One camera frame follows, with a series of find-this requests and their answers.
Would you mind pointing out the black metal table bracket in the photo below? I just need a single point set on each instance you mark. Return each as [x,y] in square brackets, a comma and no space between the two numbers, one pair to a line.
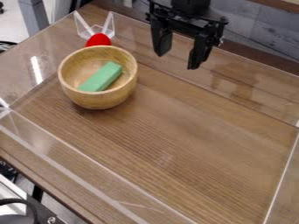
[45,216]

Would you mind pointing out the clear acrylic tray wall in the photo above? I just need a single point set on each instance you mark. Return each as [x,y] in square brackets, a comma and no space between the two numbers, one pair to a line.
[152,162]

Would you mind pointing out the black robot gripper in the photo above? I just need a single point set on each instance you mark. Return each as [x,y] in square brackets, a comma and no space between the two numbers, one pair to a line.
[189,17]

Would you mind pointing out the light wooden bowl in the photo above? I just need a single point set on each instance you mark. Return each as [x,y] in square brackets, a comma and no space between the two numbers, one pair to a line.
[81,64]

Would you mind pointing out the green rectangular block stick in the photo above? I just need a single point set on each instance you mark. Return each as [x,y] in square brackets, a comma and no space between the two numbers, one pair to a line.
[101,78]

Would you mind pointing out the grey post background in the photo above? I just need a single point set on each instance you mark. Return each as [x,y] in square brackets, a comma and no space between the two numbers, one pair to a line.
[33,15]

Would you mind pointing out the red ball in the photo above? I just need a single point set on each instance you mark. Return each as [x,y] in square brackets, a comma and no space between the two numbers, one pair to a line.
[99,40]

